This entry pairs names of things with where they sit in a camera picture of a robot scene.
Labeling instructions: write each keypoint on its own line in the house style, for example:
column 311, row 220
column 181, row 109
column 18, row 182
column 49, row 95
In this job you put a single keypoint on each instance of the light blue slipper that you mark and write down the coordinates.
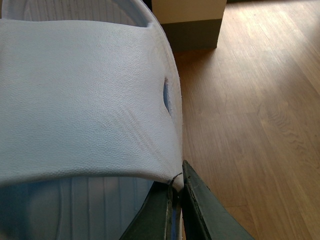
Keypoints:
column 90, row 117

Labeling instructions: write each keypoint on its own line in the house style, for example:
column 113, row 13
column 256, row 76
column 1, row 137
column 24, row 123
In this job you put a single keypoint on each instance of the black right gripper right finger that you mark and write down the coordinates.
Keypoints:
column 204, row 217

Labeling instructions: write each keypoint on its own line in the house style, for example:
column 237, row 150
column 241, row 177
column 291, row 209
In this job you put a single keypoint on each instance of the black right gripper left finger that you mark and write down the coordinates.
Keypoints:
column 159, row 218

